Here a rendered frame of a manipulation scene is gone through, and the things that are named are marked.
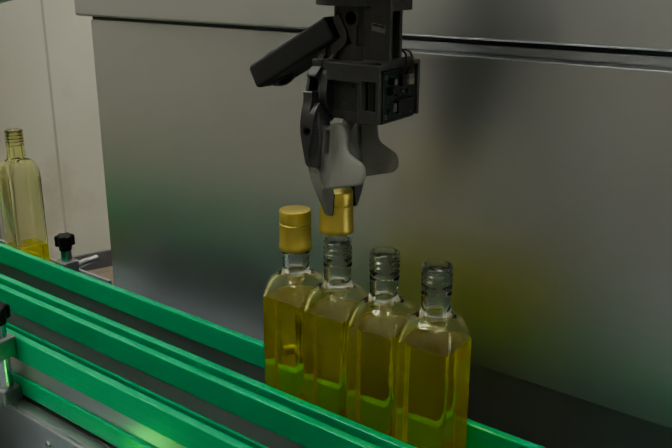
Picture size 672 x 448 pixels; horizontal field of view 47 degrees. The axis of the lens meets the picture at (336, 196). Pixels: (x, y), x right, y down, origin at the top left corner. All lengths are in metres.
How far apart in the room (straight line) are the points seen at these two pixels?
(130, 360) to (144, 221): 0.32
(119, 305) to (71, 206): 2.70
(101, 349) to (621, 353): 0.62
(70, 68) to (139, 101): 2.53
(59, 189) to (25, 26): 0.74
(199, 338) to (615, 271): 0.53
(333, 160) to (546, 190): 0.22
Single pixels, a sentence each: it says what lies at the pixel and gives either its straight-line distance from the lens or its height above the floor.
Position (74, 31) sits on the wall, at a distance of 3.72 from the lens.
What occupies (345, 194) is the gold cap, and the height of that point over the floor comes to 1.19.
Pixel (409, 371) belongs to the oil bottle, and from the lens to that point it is 0.76.
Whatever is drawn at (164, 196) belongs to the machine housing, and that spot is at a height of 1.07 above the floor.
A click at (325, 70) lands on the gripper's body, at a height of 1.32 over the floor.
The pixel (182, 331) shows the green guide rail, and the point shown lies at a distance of 1.07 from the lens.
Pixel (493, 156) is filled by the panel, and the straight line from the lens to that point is 0.81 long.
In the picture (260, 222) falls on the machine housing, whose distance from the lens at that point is 1.07.
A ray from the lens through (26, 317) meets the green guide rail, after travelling 1.18.
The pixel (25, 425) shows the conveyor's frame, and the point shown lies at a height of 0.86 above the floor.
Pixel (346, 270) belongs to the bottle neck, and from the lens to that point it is 0.79.
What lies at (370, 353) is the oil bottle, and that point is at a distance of 0.78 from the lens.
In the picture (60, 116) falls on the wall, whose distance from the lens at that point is 3.75.
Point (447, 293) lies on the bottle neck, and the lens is 0.73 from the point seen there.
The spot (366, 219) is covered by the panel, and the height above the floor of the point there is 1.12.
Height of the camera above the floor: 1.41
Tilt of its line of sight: 17 degrees down
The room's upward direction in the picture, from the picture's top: straight up
